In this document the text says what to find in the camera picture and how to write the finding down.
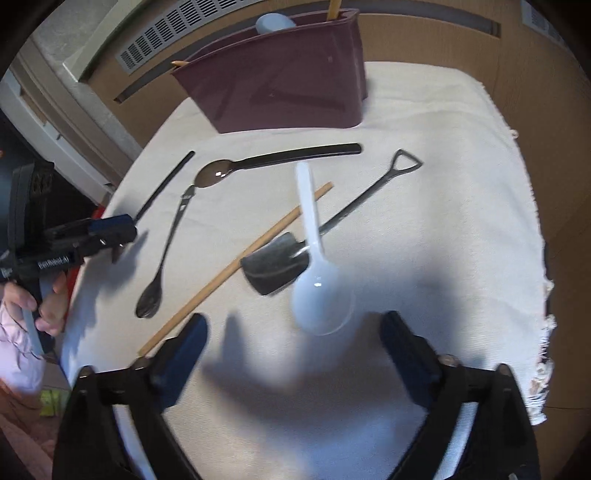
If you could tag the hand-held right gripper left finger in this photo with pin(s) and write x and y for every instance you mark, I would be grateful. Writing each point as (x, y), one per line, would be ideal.
(184, 355)

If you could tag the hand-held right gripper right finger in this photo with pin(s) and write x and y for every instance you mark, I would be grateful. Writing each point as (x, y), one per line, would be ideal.
(411, 360)

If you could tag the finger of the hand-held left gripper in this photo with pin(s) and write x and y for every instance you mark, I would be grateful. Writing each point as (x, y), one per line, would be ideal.
(111, 224)
(115, 241)

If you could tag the white plastic spoon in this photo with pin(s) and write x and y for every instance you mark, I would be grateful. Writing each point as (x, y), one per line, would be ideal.
(321, 295)

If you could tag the shovel-shaped steel spoon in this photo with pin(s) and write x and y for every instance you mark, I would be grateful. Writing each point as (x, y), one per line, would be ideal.
(272, 272)

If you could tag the maroon plastic utensil holder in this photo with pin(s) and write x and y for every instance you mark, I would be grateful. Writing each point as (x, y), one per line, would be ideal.
(286, 83)

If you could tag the wooden spoon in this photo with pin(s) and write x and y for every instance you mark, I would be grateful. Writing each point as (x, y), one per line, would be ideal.
(334, 10)

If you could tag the person's left forearm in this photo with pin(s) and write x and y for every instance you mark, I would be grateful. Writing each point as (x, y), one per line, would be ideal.
(18, 360)

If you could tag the person's left hand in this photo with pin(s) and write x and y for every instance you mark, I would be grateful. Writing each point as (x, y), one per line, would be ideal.
(18, 297)

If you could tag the yellow-green packet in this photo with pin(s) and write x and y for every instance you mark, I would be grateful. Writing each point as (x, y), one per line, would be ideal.
(51, 402)

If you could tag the white woven cloth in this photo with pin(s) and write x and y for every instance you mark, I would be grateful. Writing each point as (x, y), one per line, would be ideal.
(438, 207)

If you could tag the long grey vent grille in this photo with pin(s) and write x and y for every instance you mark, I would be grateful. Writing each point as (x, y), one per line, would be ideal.
(152, 41)

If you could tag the grey stone sill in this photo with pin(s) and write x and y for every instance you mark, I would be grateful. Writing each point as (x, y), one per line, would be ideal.
(92, 27)

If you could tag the blue-grey plastic spoon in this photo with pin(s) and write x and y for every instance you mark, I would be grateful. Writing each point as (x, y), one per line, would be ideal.
(272, 23)

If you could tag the wooden radiator cover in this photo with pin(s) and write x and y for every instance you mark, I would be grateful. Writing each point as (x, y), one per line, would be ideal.
(531, 92)

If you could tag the short grey vent grille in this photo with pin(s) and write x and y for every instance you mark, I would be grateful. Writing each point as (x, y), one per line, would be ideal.
(540, 14)

